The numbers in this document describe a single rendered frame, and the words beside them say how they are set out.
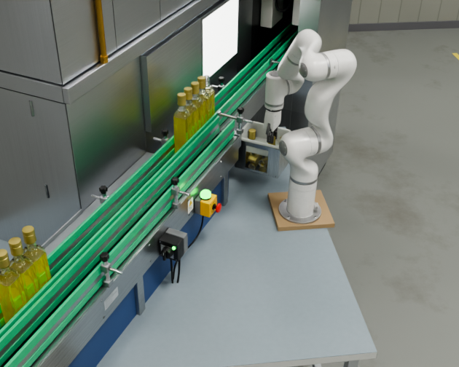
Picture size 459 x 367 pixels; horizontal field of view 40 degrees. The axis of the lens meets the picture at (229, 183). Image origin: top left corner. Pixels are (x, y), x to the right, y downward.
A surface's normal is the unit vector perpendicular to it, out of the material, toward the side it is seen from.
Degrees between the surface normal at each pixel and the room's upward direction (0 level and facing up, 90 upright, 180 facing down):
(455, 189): 0
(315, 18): 90
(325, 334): 0
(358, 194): 0
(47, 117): 90
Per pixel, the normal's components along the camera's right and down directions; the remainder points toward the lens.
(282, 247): 0.02, -0.82
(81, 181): 0.91, 0.25
